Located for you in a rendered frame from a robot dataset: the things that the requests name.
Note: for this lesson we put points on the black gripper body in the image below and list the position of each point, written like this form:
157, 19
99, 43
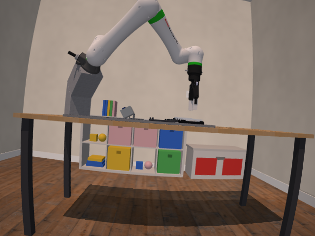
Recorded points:
194, 78

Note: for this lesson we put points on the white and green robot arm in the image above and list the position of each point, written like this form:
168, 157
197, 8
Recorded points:
143, 11

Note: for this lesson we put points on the grey operator panel with coloured buttons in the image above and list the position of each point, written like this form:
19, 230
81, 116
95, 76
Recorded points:
127, 112

